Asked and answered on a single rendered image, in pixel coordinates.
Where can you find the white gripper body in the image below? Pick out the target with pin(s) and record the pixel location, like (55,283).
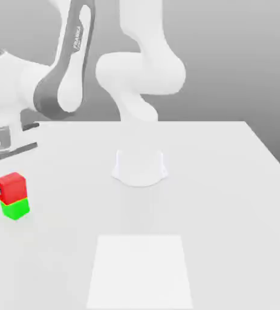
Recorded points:
(11,155)

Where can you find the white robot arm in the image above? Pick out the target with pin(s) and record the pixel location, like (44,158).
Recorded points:
(139,72)

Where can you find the small red cube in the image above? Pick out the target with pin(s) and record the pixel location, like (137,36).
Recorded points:
(12,187)

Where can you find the small green cube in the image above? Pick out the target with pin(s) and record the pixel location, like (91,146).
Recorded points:
(15,209)

